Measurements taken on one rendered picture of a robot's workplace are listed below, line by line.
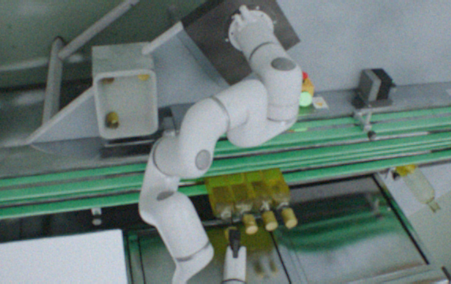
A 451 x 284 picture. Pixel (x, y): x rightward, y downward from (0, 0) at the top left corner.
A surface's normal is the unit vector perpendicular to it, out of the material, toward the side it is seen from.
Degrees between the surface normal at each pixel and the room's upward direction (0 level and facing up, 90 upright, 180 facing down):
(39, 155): 90
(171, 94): 0
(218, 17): 1
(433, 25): 0
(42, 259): 90
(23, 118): 90
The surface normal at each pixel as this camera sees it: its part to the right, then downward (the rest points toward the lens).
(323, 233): 0.07, -0.77
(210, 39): 0.23, 0.65
